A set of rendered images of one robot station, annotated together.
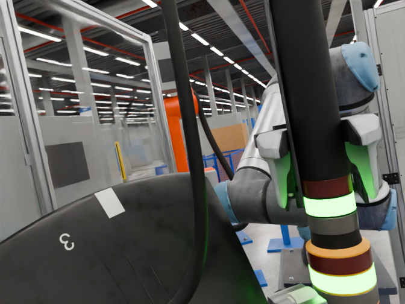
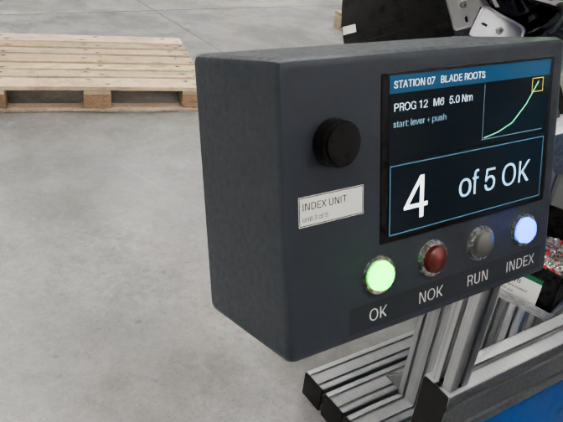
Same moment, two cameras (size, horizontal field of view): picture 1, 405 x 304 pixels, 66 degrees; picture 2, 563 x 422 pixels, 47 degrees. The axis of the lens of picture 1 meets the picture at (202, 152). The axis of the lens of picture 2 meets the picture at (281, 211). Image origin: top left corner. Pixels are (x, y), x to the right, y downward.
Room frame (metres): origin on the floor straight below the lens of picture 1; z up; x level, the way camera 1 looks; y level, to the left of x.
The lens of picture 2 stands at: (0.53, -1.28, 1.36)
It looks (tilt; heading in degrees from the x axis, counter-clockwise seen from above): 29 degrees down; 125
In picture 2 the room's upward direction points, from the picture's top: 7 degrees clockwise
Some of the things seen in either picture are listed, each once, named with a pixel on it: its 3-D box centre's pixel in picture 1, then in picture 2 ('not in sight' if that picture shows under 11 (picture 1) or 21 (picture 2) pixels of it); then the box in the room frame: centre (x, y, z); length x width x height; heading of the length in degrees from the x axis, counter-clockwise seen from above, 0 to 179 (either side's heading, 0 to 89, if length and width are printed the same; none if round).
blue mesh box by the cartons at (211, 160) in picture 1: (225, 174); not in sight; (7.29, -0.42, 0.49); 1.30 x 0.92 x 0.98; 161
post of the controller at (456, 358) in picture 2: not in sight; (471, 311); (0.39, -0.70, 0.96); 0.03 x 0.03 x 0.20; 71
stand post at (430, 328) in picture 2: not in sight; (446, 288); (0.13, 0.06, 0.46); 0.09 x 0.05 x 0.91; 161
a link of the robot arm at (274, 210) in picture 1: (308, 202); not in sight; (0.48, -0.15, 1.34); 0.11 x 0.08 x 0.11; 56
